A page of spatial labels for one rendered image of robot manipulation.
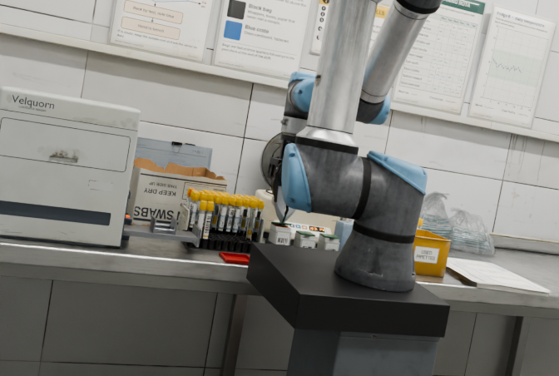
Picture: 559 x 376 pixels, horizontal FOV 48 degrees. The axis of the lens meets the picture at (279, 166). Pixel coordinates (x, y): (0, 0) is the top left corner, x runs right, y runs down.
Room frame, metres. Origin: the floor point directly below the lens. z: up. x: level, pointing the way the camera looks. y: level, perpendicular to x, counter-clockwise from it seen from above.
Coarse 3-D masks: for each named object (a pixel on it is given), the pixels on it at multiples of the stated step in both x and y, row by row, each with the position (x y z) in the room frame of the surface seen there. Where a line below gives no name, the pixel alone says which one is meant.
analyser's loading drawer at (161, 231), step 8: (152, 216) 1.39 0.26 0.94; (152, 224) 1.38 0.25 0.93; (160, 224) 1.42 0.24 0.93; (176, 224) 1.37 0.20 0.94; (128, 232) 1.34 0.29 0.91; (136, 232) 1.34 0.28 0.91; (144, 232) 1.35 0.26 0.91; (152, 232) 1.36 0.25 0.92; (160, 232) 1.36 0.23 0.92; (168, 232) 1.37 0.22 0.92; (176, 232) 1.41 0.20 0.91; (184, 232) 1.42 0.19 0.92; (192, 232) 1.44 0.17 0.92; (200, 232) 1.39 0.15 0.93; (176, 240) 1.37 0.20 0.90; (184, 240) 1.38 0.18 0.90; (192, 240) 1.39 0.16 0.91
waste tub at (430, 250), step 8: (416, 232) 1.74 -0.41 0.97; (424, 232) 1.75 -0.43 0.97; (416, 240) 1.60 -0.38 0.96; (424, 240) 1.61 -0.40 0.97; (432, 240) 1.61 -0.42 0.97; (440, 240) 1.62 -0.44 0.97; (448, 240) 1.62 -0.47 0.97; (416, 248) 1.60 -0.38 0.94; (424, 248) 1.61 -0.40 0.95; (432, 248) 1.61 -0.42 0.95; (440, 248) 1.62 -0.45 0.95; (448, 248) 1.63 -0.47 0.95; (416, 256) 1.60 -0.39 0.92; (424, 256) 1.61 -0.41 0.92; (432, 256) 1.61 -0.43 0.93; (440, 256) 1.62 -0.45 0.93; (416, 264) 1.60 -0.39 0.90; (424, 264) 1.61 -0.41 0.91; (432, 264) 1.62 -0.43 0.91; (440, 264) 1.62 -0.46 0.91; (416, 272) 1.60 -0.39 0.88; (424, 272) 1.61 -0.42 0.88; (432, 272) 1.62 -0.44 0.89; (440, 272) 1.62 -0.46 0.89
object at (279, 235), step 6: (270, 228) 1.53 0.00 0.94; (276, 228) 1.51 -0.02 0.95; (282, 228) 1.51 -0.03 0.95; (288, 228) 1.52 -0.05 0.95; (270, 234) 1.53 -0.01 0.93; (276, 234) 1.50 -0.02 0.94; (282, 234) 1.50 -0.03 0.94; (288, 234) 1.51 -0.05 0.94; (270, 240) 1.52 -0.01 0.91; (276, 240) 1.50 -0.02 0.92; (282, 240) 1.50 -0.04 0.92; (288, 240) 1.51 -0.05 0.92
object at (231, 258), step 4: (220, 252) 1.43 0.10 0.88; (224, 252) 1.43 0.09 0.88; (220, 256) 1.41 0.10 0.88; (224, 256) 1.39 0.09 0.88; (228, 256) 1.43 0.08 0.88; (232, 256) 1.43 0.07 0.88; (236, 256) 1.44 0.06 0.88; (240, 256) 1.45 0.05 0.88; (244, 256) 1.45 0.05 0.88; (248, 256) 1.44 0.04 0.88; (224, 260) 1.38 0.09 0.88; (228, 260) 1.37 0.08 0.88; (232, 260) 1.37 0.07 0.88; (236, 260) 1.38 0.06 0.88; (240, 260) 1.38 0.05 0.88; (244, 260) 1.38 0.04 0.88; (248, 260) 1.42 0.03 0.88; (240, 264) 1.38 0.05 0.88; (244, 264) 1.38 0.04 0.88; (248, 264) 1.39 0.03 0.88
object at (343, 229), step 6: (336, 222) 1.64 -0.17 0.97; (342, 222) 1.61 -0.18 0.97; (348, 222) 1.63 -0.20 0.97; (336, 228) 1.63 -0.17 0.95; (342, 228) 1.61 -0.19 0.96; (348, 228) 1.61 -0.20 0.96; (336, 234) 1.63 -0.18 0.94; (342, 234) 1.60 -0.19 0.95; (348, 234) 1.61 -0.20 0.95; (342, 240) 1.61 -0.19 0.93; (342, 246) 1.61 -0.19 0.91
